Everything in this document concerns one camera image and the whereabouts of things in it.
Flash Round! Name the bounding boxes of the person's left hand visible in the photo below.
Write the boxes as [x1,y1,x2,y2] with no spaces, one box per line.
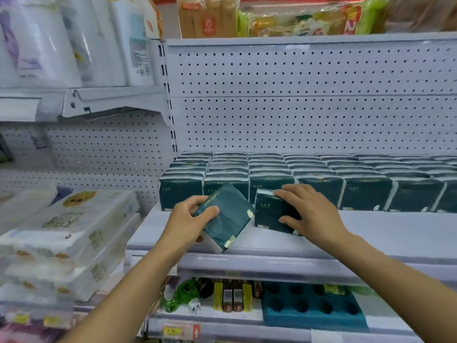
[165,195,220,252]

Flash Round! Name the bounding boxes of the person's right hand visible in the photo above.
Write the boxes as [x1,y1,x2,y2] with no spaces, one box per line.
[273,183,350,247]

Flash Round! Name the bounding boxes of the green tissue packet white edge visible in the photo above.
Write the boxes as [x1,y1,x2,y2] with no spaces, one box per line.
[254,188,305,236]

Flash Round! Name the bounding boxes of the green tissue packet yellow label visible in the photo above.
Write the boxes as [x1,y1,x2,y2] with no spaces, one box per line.
[193,182,256,254]

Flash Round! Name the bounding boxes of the person's left forearm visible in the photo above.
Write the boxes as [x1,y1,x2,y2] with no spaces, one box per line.
[59,235,187,343]

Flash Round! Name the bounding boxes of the person's right forearm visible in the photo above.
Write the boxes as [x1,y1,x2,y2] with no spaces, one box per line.
[330,230,457,343]

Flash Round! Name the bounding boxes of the rows of dark green packs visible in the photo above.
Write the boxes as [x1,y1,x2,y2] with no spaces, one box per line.
[159,151,457,213]

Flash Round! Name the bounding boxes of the green ribbon bundle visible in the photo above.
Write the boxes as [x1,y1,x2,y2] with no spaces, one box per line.
[162,278,201,313]

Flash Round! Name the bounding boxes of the white metal shelf board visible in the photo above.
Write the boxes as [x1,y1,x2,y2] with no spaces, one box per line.
[124,204,457,287]

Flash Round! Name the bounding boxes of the teal tray with round holes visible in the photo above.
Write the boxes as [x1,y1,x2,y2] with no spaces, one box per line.
[261,281,370,333]

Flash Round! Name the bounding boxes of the white bottom shelf board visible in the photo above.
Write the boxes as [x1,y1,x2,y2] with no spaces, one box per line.
[143,303,457,343]

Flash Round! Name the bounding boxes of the white slotted shelf upright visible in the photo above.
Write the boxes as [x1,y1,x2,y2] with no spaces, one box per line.
[159,39,178,155]

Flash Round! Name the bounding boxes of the white pegboard back panel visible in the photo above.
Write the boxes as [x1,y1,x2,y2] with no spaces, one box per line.
[0,38,457,211]

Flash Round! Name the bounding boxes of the white tissue pack yellow emblem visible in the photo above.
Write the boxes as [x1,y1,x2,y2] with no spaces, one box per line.
[0,189,140,258]

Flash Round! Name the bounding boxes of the white tissue pack yellow print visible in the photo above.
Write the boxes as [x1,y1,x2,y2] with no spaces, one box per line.
[0,213,142,303]

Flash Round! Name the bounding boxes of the white bracketed shelf board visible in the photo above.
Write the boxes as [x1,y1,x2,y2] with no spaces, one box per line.
[0,85,173,126]

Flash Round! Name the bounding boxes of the white shelf board with snacks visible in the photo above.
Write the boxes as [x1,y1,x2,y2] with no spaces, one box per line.
[164,31,457,47]

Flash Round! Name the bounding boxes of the plain white wrapped roll pack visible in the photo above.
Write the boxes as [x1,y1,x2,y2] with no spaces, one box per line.
[0,182,58,234]

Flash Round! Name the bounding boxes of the white paper pack blue label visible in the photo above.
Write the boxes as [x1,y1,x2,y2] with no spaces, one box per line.
[108,0,157,87]

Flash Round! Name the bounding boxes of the orange bread packet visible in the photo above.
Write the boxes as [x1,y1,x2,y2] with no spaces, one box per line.
[177,0,240,39]

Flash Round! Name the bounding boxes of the yellow green snack packet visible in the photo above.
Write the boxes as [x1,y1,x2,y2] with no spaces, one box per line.
[238,0,388,37]

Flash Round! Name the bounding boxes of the white paper roll pack grey print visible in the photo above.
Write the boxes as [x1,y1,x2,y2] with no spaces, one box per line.
[59,0,126,88]

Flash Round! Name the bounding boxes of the purple wrapped pack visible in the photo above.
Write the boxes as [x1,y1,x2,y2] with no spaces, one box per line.
[0,323,74,343]

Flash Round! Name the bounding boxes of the white paper roll pack purple print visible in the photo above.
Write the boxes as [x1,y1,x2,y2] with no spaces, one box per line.
[0,0,83,90]

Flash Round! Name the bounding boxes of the brown wrapped packet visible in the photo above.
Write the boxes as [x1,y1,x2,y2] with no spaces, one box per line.
[385,0,457,33]

